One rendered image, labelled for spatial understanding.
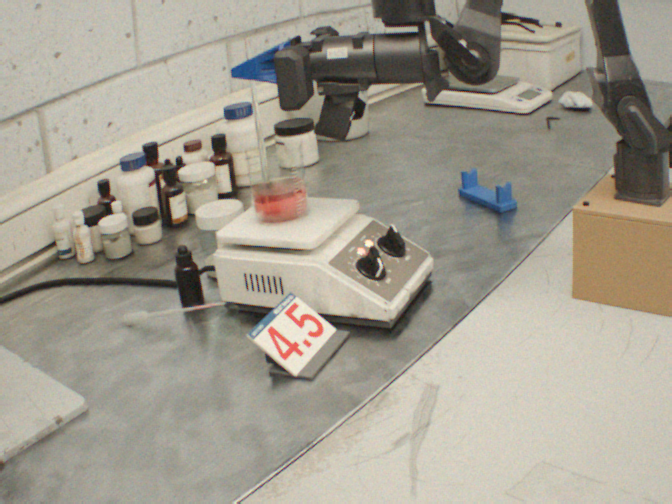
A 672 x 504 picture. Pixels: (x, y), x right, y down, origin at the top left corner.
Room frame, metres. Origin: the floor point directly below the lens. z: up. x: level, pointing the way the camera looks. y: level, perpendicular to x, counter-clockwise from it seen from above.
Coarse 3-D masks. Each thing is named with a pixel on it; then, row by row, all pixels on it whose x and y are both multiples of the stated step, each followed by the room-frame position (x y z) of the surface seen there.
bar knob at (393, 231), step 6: (390, 228) 0.82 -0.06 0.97; (396, 228) 0.82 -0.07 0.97; (390, 234) 0.82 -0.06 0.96; (396, 234) 0.81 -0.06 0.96; (378, 240) 0.81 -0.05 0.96; (384, 240) 0.82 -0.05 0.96; (390, 240) 0.81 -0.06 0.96; (396, 240) 0.80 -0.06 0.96; (402, 240) 0.80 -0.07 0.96; (378, 246) 0.81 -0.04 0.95; (384, 246) 0.81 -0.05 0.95; (390, 246) 0.81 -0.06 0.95; (396, 246) 0.80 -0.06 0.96; (402, 246) 0.80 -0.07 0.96; (384, 252) 0.80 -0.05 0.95; (390, 252) 0.80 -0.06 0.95; (396, 252) 0.80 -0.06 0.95; (402, 252) 0.81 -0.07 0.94
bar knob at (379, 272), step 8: (376, 248) 0.77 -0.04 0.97; (368, 256) 0.77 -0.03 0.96; (376, 256) 0.76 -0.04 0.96; (360, 264) 0.76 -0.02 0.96; (368, 264) 0.76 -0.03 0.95; (376, 264) 0.75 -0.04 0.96; (360, 272) 0.75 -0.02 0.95; (368, 272) 0.75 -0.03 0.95; (376, 272) 0.75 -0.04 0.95; (384, 272) 0.76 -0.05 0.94; (376, 280) 0.75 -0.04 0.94
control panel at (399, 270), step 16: (368, 224) 0.84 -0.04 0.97; (352, 240) 0.80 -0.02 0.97; (336, 256) 0.77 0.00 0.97; (352, 256) 0.78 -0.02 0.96; (384, 256) 0.80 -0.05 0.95; (416, 256) 0.81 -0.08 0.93; (352, 272) 0.75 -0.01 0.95; (400, 272) 0.78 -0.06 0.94; (368, 288) 0.73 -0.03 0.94; (384, 288) 0.74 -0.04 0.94; (400, 288) 0.75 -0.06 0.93
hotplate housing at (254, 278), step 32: (352, 224) 0.84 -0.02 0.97; (224, 256) 0.80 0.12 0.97; (256, 256) 0.79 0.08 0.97; (288, 256) 0.77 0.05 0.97; (320, 256) 0.76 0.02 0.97; (224, 288) 0.80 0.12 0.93; (256, 288) 0.79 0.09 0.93; (288, 288) 0.77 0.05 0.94; (320, 288) 0.75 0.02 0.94; (352, 288) 0.73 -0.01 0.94; (416, 288) 0.78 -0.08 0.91; (352, 320) 0.74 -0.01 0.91; (384, 320) 0.72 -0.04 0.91
